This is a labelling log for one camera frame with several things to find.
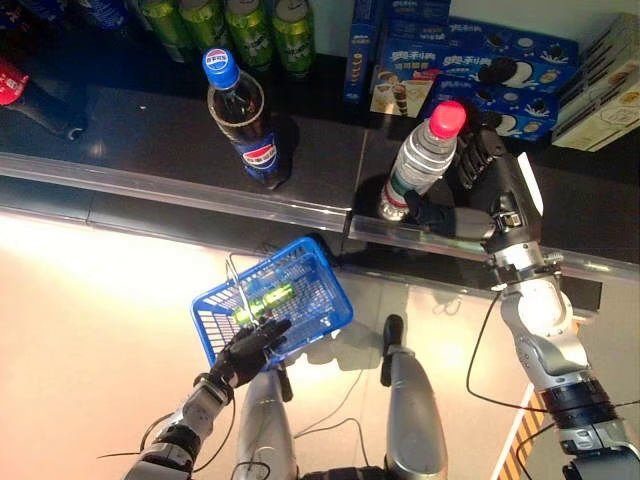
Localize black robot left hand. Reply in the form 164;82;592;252
208;318;293;389

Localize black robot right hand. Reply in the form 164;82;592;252
404;97;546;246

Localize blue plastic shopping basket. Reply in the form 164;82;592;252
191;236;355;374

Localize black robot left foot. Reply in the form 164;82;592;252
276;360;295;404

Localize black robot foot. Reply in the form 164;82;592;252
276;360;295;404
382;313;406;357

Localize white pastry box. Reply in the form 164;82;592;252
552;54;640;153
574;12;640;56
559;29;640;96

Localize black robot right foot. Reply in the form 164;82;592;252
382;313;406;357

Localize small cola bottle blue cap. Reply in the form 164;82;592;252
201;47;281;191

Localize narrow blue cookie box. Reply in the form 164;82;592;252
343;0;385;105

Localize cola bottle red label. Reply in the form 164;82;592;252
0;52;92;142

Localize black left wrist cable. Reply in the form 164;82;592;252
192;392;236;474

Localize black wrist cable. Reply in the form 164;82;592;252
465;289;556;414
192;392;236;474

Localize thin black cable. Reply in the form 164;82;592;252
293;369;370;469
232;460;271;480

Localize clear shelf price rail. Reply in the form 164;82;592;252
347;218;640;281
0;151;351;235

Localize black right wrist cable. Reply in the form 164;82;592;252
465;289;556;414

